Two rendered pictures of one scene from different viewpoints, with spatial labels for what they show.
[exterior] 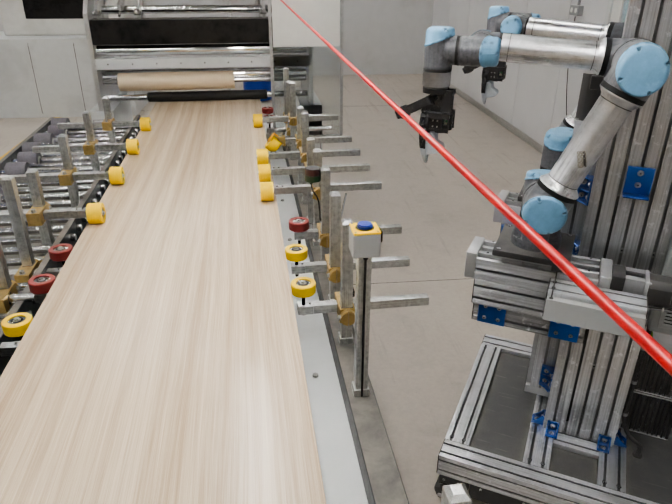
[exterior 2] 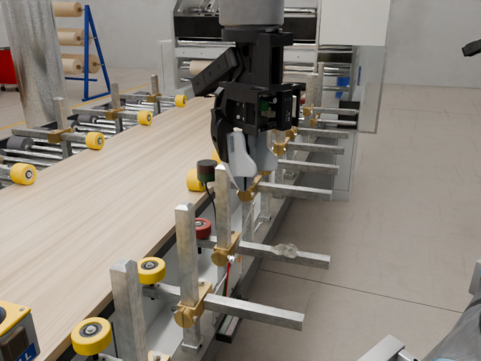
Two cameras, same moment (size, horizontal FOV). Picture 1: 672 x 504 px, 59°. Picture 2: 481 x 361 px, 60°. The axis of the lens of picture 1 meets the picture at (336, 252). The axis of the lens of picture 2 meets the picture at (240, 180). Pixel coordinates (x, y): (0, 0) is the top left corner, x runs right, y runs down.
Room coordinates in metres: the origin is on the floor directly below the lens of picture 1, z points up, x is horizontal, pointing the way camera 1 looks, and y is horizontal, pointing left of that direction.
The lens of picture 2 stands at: (1.18, -0.49, 1.54)
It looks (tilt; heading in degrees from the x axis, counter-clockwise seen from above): 23 degrees down; 27
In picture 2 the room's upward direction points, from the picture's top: straight up
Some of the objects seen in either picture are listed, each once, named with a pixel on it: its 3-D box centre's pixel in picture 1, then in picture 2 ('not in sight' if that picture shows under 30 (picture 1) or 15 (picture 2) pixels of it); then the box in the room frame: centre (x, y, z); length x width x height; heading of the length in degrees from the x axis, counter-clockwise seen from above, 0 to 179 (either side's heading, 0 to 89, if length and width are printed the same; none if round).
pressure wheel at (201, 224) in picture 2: (299, 232); (199, 238); (2.15, 0.15, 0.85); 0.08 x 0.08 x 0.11
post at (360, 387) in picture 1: (362, 326); not in sight; (1.37, -0.07, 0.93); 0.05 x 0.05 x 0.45; 9
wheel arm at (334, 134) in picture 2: (318, 140); (312, 132); (3.17, 0.10, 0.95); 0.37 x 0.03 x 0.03; 99
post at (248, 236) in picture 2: (317, 203); (248, 204); (2.37, 0.08, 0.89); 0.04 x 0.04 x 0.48; 9
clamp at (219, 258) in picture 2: (324, 235); (225, 248); (2.14, 0.05, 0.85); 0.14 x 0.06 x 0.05; 9
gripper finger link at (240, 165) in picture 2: (431, 148); (243, 165); (1.63, -0.27, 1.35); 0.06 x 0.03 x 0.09; 66
